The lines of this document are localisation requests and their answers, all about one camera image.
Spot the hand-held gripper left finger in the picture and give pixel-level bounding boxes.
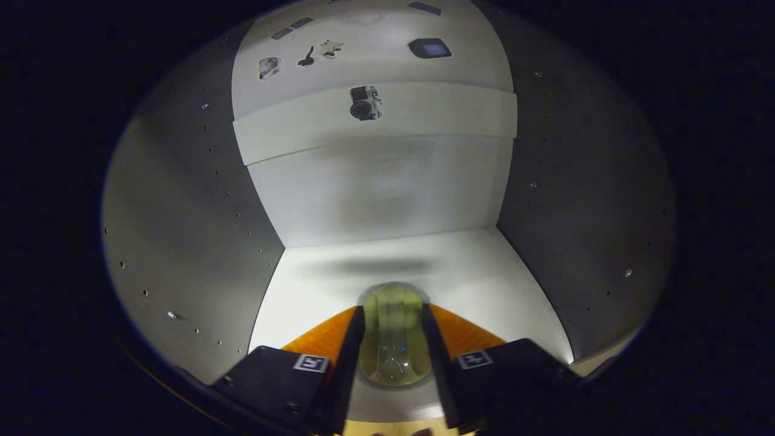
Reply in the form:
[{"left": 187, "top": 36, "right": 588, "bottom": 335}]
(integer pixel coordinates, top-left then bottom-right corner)
[{"left": 212, "top": 305, "right": 366, "bottom": 436}]

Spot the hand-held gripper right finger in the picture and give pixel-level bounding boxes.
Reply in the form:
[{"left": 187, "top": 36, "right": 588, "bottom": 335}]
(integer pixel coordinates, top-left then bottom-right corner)
[{"left": 422, "top": 303, "right": 582, "bottom": 434}]

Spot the translucent yellow-green cup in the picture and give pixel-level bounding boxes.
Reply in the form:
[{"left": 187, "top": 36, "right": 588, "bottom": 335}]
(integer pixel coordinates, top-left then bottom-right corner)
[{"left": 356, "top": 282, "right": 434, "bottom": 387}]

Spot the white cabinet shelf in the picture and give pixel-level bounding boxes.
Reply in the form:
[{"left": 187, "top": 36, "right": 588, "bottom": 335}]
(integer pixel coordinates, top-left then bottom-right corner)
[{"left": 233, "top": 82, "right": 519, "bottom": 167}]

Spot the beige cabinet with dark frame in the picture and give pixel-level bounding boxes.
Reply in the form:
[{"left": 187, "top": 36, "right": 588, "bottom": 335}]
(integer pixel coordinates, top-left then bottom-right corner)
[{"left": 102, "top": 0, "right": 676, "bottom": 424}]

